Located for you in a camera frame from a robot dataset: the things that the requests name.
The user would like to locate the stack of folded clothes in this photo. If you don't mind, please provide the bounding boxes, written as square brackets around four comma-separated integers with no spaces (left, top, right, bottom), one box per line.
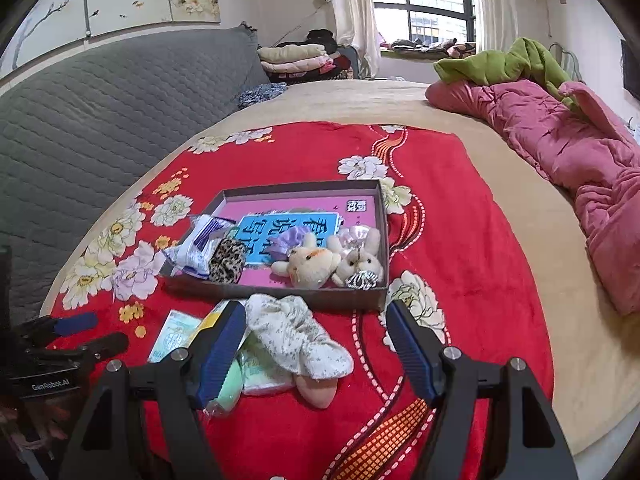
[257,44,336,78]

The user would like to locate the pink book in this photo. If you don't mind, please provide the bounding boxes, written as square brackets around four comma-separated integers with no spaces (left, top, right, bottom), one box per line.
[220,195,378,288]

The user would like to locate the plush rabbit lilac bow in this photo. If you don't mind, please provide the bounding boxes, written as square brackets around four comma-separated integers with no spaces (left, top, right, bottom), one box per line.
[327,226,386,291]

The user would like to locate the white yellow wet wipe packet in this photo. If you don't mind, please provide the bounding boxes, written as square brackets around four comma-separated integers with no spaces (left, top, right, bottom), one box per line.
[187,300,251,353]

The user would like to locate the metal chair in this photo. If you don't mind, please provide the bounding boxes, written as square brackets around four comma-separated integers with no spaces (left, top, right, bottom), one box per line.
[547,42,583,83]

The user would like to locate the leopard print scrunchie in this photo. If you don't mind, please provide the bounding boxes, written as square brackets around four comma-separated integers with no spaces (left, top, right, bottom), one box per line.
[207,237,247,283]

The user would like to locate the beige bed sheet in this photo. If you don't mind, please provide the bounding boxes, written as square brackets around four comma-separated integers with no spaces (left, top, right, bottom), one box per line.
[40,79,640,456]

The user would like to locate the blue patterned cloth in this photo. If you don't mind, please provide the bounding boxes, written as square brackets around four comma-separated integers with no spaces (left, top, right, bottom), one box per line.
[237,82,290,109]

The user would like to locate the dark clothes pile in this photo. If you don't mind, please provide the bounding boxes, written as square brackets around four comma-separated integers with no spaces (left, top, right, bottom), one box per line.
[305,29,361,81]

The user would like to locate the person's left hand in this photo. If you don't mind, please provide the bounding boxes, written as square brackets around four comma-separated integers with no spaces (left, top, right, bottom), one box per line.
[0,400,68,456]

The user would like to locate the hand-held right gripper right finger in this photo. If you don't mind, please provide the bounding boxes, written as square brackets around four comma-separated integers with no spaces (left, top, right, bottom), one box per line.
[386,301,571,480]

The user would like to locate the green tissue packet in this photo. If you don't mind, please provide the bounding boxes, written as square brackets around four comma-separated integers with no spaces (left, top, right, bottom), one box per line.
[235,332,296,396]
[148,309,203,365]

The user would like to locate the white floral scrunchie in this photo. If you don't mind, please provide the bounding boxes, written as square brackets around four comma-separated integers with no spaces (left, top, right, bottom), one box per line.
[244,294,355,380]

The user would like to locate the black television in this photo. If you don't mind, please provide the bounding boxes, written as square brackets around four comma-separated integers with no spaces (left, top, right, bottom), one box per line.
[620,39,640,101]

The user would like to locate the plush bunny purple dress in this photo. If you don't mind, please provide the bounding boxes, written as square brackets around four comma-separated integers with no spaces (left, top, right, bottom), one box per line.
[270,225,342,290]

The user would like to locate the clothes on window sill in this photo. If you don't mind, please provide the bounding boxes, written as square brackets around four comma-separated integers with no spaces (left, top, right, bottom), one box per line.
[382,37,476,61]

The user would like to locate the green makeup sponge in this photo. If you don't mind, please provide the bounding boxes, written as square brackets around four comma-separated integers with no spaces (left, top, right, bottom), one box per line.
[202,360,243,417]

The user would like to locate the red floral blanket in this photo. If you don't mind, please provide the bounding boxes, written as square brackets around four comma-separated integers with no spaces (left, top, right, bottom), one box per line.
[47,121,555,480]

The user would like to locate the blue white tissue packet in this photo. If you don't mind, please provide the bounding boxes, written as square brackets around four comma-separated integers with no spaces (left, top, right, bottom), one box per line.
[165,214,237,280]

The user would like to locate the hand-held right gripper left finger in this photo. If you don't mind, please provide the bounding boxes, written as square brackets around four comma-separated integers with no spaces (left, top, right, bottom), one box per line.
[57,300,247,480]

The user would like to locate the grey quilted headboard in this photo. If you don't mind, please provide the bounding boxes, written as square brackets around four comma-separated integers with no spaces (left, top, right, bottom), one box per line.
[0,25,271,326]

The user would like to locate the peach makeup sponge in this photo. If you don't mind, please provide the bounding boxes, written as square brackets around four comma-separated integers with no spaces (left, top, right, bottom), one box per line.
[295,374,338,410]

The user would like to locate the brown cardboard box tray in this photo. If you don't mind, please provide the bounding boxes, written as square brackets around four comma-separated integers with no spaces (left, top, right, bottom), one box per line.
[162,180,391,311]

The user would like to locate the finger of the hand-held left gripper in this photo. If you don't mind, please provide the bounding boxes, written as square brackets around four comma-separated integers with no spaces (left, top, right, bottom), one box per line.
[75,332,130,361]
[52,312,98,336]

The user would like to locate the green blanket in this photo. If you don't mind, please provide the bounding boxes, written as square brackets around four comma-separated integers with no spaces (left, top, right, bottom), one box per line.
[433,37,581,111]

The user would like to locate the pink quilt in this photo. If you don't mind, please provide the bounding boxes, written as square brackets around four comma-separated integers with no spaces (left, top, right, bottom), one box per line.
[425,79,640,317]

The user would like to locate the white curtain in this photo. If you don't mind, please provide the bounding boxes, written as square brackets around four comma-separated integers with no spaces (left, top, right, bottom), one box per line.
[470,0,518,56]
[322,0,381,80]

